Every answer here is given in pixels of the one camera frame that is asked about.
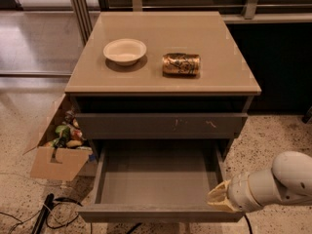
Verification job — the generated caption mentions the black floor cable left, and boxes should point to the black floor cable left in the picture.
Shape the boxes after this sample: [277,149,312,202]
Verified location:
[0,197,94,234]

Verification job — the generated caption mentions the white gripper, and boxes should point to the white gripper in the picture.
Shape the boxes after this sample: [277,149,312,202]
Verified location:
[207,173,262,213]

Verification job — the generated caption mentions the orange soda can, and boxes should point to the orange soda can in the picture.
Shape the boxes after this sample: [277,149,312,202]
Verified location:
[162,53,201,76]

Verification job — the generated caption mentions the metal railing frame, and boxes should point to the metal railing frame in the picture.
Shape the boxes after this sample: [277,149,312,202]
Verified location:
[71,0,312,40]

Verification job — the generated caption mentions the grey top drawer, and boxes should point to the grey top drawer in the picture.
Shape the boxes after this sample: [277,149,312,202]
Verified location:
[76,113,248,139]

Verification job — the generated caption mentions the black power strip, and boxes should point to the black power strip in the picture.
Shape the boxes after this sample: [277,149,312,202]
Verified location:
[31,193,54,234]

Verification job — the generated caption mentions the white bowl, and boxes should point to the white bowl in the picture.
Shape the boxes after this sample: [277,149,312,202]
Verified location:
[103,39,147,66]

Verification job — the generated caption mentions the grey drawer cabinet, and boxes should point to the grey drawer cabinet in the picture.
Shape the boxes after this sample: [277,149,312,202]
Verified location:
[65,12,261,154]

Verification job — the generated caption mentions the toy items in box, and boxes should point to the toy items in box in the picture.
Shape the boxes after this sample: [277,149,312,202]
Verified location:
[44,109,92,151]

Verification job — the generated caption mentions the cardboard box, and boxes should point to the cardboard box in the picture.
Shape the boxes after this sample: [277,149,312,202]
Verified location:
[23,95,98,181]

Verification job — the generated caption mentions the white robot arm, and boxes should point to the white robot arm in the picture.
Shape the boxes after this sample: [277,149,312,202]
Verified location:
[207,151,312,213]

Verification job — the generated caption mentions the grey drawer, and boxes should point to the grey drawer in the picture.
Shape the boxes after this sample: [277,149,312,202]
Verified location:
[76,113,248,139]
[79,139,243,223]

